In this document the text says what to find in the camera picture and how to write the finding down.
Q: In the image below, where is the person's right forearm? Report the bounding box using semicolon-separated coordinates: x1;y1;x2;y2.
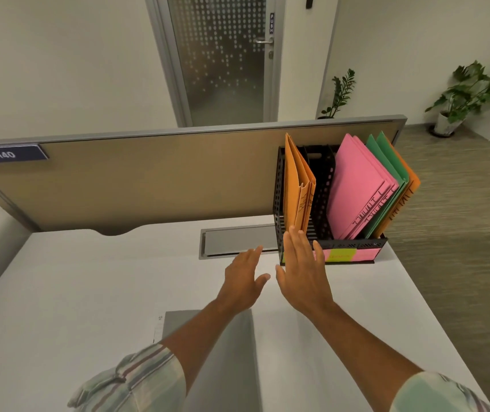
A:
309;302;424;410

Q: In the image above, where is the black perforated file rack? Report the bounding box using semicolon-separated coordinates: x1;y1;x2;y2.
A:
272;143;389;267

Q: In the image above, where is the tan desk partition panel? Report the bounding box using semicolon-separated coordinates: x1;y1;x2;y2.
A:
0;114;408;236

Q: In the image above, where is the person's right hand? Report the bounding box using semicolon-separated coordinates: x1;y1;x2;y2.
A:
275;225;336;318

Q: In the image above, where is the pink folder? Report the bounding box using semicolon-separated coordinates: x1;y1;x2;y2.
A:
347;136;400;241
326;133;394;241

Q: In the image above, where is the green folder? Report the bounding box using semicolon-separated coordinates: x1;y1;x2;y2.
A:
363;130;411;240

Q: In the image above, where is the dark blue number plate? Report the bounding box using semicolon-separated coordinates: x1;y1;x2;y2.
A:
0;144;50;164

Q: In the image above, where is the grey folder white spine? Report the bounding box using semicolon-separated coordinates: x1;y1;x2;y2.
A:
152;309;264;412

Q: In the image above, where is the person's right shirt sleeve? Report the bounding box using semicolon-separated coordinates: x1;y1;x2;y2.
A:
390;371;490;412

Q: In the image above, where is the frosted glass door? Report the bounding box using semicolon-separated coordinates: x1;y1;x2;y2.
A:
144;0;288;128

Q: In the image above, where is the person's left hand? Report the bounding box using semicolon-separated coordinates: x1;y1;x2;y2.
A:
217;245;271;316

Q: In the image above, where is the potted plant white pot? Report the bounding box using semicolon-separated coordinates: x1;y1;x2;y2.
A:
425;60;490;138

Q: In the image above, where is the grey cable tray cover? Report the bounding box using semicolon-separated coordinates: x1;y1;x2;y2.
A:
198;224;279;260

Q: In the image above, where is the slim leafy green plant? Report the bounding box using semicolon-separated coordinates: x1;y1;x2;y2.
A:
316;68;356;121

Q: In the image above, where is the person's left forearm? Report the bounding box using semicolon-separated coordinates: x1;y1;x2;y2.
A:
159;298;246;395

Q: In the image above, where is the orange folder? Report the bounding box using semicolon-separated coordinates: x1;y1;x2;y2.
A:
298;152;317;235
282;132;308;235
371;143;422;240

